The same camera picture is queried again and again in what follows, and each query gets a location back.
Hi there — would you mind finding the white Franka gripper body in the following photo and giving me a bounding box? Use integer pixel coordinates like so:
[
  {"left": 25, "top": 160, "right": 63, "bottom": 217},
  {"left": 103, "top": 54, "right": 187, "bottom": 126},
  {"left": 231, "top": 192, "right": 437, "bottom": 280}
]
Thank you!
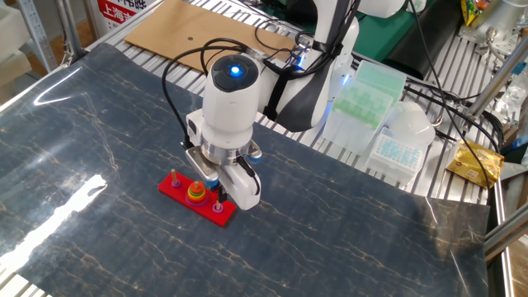
[{"left": 185, "top": 109, "right": 262, "bottom": 212}]

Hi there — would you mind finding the red Hanoi base with pegs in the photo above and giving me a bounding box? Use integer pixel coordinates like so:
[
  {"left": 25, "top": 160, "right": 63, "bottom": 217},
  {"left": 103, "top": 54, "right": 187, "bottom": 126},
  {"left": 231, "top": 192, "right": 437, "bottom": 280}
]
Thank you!
[{"left": 158, "top": 167, "right": 238, "bottom": 228}]

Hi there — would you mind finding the dark blue marble mat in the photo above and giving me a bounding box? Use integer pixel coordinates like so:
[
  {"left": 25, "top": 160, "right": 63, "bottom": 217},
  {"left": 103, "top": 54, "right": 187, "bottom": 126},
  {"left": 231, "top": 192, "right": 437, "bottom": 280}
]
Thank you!
[{"left": 0, "top": 42, "right": 492, "bottom": 297}]

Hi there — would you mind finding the green pipette tip box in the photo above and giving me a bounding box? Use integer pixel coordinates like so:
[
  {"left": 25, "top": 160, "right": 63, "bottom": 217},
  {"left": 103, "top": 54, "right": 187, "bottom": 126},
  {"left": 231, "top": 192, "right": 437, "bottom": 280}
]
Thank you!
[{"left": 321, "top": 59, "right": 408, "bottom": 157}]

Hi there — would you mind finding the blue pipette tip box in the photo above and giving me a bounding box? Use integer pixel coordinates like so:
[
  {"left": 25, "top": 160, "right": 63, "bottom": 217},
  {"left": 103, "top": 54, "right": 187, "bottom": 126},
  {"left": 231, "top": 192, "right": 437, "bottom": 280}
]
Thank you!
[{"left": 365, "top": 126, "right": 430, "bottom": 186}]

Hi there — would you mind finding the brown cardboard sheet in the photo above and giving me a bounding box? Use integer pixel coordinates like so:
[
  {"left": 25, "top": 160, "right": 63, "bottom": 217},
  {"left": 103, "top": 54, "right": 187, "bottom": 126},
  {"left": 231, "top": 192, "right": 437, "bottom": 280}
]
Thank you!
[{"left": 123, "top": 0, "right": 298, "bottom": 73}]

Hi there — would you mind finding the white translucent plastic dome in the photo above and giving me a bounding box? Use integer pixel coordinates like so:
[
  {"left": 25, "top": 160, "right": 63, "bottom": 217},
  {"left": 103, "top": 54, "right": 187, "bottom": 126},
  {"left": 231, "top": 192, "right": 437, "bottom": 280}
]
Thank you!
[{"left": 385, "top": 101, "right": 436, "bottom": 148}]

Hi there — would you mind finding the green board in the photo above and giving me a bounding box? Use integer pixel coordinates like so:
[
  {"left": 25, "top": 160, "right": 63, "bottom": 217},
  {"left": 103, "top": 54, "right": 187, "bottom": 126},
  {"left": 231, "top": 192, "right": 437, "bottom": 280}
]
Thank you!
[{"left": 352, "top": 0, "right": 436, "bottom": 63}]

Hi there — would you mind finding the red white sign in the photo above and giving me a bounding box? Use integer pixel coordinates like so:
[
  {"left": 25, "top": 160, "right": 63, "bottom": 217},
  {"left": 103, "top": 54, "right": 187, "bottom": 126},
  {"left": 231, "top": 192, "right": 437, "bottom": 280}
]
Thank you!
[{"left": 97, "top": 0, "right": 156, "bottom": 36}]

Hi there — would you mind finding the grey metal pole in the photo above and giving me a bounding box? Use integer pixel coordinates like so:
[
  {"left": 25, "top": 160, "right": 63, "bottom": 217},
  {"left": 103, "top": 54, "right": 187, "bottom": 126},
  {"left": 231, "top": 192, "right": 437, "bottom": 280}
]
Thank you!
[{"left": 55, "top": 0, "right": 87, "bottom": 63}]

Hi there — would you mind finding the gold snack packet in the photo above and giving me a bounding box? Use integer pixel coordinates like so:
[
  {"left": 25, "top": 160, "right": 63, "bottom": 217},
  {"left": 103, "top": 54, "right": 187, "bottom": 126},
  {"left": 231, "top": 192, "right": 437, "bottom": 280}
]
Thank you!
[{"left": 445, "top": 138, "right": 506, "bottom": 190}]

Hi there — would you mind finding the white foam box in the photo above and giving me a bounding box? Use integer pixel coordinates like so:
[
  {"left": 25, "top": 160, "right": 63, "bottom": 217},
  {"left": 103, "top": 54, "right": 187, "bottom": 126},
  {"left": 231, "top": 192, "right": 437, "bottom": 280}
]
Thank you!
[{"left": 0, "top": 3, "right": 32, "bottom": 63}]

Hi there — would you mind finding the black sheet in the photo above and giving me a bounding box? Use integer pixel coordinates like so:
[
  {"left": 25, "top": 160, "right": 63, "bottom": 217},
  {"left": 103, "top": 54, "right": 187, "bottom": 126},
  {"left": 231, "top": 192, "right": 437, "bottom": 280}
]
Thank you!
[{"left": 381, "top": 0, "right": 465, "bottom": 81}]

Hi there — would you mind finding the colourful snack bag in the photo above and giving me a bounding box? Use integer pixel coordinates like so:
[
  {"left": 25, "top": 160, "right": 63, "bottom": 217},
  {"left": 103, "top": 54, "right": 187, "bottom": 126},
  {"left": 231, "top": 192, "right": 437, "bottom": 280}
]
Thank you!
[{"left": 460, "top": 0, "right": 492, "bottom": 28}]

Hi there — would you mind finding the short black plug cable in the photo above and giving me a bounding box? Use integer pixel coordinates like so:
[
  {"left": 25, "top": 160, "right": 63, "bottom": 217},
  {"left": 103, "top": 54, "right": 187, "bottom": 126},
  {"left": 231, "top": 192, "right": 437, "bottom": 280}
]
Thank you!
[{"left": 237, "top": 155, "right": 262, "bottom": 197}]

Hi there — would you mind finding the long black gripper cable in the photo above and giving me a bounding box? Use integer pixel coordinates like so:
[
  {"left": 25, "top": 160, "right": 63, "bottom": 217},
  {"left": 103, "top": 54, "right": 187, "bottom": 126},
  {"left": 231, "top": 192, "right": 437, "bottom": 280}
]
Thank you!
[{"left": 160, "top": 36, "right": 265, "bottom": 149}]

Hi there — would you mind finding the perforated metal shelf post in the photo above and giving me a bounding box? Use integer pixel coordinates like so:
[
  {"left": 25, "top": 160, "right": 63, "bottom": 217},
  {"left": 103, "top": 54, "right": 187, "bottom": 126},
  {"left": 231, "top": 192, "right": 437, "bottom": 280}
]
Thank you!
[{"left": 16, "top": 0, "right": 59, "bottom": 73}]

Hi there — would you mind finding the thick black cable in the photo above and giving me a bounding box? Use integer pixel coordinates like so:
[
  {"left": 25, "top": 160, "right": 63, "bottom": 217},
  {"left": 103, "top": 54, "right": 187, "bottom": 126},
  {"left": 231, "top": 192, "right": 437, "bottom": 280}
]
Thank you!
[{"left": 406, "top": 84, "right": 503, "bottom": 154}]

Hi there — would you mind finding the aluminium frame bar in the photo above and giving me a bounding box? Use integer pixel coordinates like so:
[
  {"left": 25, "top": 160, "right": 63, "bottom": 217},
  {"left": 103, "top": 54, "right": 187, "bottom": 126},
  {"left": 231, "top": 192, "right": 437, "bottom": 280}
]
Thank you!
[{"left": 484, "top": 212, "right": 528, "bottom": 263}]

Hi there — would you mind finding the aluminium frame post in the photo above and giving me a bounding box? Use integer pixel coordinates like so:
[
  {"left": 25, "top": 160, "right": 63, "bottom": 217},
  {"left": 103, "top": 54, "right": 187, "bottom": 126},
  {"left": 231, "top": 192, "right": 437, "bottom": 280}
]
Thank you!
[{"left": 465, "top": 35, "right": 528, "bottom": 120}]

